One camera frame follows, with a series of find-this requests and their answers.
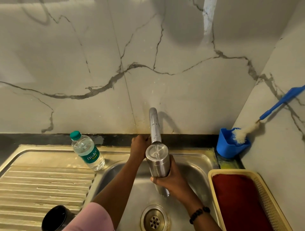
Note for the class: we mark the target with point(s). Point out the person's left hand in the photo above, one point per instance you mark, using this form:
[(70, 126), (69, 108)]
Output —
[(139, 147)]

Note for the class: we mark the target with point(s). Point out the person's right hand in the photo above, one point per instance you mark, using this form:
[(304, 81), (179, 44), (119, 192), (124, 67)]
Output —
[(175, 182)]

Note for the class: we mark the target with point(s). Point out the person's left fingers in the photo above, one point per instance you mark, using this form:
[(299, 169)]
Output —
[(139, 139)]

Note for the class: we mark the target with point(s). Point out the person's right thumb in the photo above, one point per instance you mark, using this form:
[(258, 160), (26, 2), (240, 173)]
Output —
[(159, 179)]

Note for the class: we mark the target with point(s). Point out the stainless steel bottle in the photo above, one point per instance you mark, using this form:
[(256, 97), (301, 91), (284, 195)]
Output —
[(159, 164)]

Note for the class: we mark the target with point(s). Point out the person's right forearm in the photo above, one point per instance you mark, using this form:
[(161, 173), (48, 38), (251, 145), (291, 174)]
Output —
[(202, 211)]

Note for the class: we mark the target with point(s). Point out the person's left forearm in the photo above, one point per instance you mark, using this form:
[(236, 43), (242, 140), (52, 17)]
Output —
[(116, 190)]

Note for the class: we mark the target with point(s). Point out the chrome sink faucet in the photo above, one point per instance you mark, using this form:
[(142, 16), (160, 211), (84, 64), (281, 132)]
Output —
[(154, 126)]

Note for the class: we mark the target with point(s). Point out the sink drain strainer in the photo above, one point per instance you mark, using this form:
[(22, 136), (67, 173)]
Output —
[(154, 220)]

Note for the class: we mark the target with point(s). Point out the clear plastic water bottle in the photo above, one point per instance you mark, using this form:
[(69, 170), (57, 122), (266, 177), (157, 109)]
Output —
[(88, 152)]

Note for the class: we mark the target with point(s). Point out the blue plastic holder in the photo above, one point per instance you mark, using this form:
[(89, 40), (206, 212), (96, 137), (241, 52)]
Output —
[(228, 146)]

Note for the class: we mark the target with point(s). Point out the pink sleeve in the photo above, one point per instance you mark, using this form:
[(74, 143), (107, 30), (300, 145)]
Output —
[(91, 219)]

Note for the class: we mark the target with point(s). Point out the dark red cloth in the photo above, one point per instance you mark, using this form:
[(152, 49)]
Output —
[(238, 202)]

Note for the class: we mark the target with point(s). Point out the stainless steel sink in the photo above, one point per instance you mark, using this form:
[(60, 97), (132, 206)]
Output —
[(59, 180)]

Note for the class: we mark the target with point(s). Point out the black bottle lid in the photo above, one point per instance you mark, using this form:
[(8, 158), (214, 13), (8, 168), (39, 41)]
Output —
[(56, 219)]

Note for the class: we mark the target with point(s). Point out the beige plastic basket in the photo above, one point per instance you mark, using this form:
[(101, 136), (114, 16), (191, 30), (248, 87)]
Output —
[(269, 197)]

